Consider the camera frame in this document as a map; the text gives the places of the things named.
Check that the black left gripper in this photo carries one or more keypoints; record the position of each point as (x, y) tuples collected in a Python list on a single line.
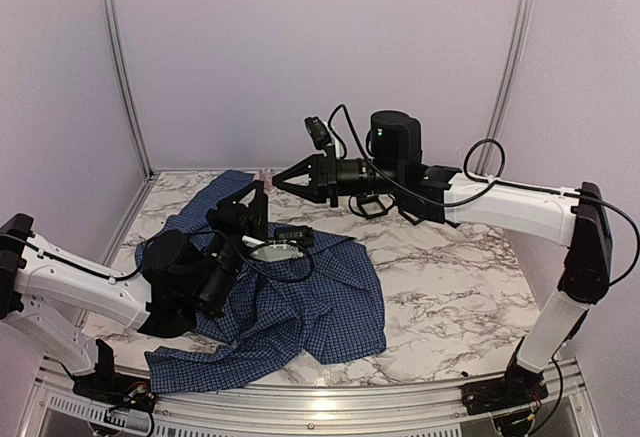
[(234, 220)]

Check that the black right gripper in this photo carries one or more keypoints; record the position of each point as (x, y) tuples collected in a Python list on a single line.
[(323, 175)]

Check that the blue plaid shirt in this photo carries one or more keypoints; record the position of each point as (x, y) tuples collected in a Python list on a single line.
[(330, 306)]

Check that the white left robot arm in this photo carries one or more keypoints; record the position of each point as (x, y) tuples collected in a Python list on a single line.
[(174, 283)]

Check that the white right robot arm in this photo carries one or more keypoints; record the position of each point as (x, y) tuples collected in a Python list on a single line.
[(391, 163)]

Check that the black open display box left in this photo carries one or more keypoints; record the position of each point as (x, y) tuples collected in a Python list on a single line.
[(370, 206)]

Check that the black wrist camera on right gripper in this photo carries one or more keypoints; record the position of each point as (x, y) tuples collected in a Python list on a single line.
[(324, 137)]

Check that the black wrist camera on gripper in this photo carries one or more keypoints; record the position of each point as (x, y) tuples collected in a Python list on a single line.
[(324, 137), (287, 243)]

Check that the black wrist camera on left gripper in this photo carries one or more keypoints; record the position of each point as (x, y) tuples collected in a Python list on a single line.
[(287, 243)]

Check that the aluminium front frame rail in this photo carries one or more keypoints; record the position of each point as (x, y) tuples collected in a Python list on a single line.
[(420, 409)]

